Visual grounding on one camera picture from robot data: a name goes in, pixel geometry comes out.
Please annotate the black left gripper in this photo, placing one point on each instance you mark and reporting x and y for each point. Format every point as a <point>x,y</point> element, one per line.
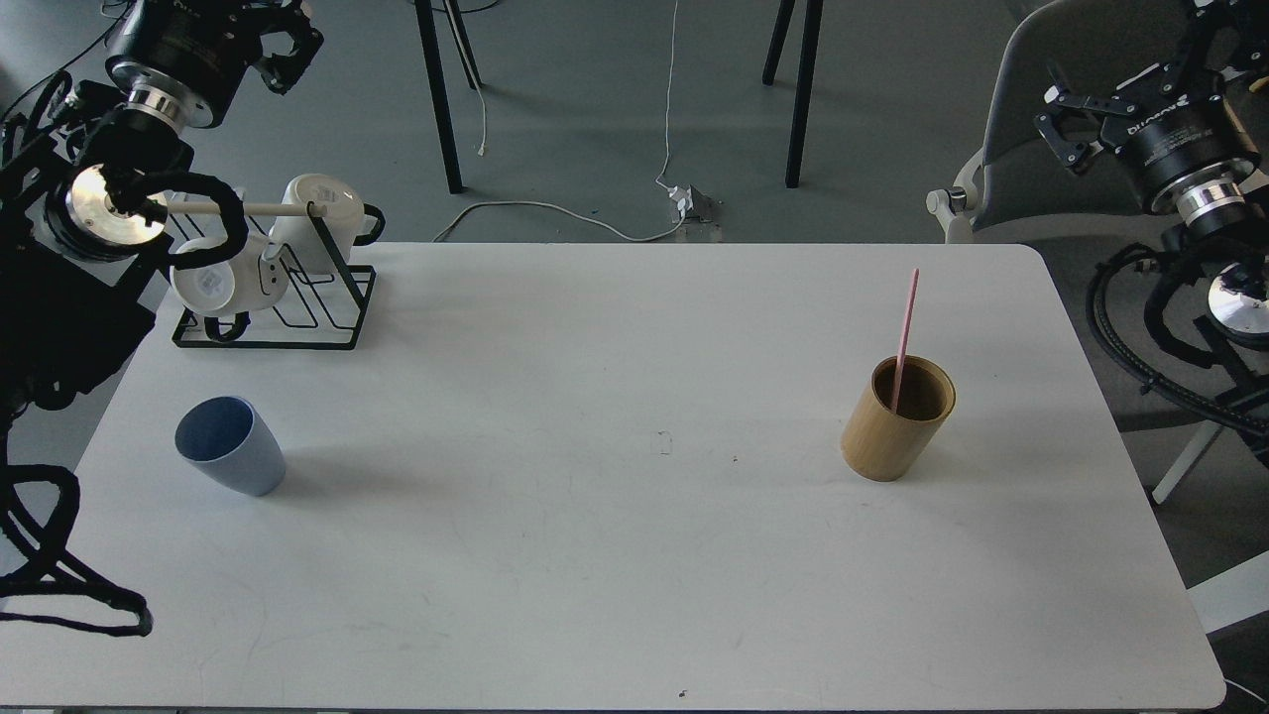
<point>182,62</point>

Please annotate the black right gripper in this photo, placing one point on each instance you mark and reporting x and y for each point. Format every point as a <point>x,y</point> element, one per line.
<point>1181,130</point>

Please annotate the blue cup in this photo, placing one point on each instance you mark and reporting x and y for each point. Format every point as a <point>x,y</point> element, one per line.
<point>226,439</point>

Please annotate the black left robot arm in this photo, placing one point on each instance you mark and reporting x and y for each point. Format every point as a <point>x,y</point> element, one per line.
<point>99,195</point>

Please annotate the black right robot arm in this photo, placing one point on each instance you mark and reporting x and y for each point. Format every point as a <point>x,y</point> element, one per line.
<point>1208,305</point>

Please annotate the grey office chair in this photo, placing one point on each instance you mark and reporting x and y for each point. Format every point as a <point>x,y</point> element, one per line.
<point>1100,44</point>

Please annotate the wooden rack dowel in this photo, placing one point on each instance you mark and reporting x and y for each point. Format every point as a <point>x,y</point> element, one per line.
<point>268,208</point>

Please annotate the black table leg left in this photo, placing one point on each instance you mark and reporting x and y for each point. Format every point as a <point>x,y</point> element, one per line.
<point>428,35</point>

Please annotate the black table leg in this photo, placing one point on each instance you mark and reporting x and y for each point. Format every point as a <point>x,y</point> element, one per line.
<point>428,35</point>
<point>808,55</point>

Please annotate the black table leg right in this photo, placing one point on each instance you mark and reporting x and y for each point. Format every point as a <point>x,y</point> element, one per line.
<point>808,55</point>

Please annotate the bamboo cylinder holder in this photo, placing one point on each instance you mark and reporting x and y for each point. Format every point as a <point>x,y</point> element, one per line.
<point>897,417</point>

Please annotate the white power plug adapter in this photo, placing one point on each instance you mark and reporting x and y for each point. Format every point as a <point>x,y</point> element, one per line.
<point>692,205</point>

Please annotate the black wire mug rack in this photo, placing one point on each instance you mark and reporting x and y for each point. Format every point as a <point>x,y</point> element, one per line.
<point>323,314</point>

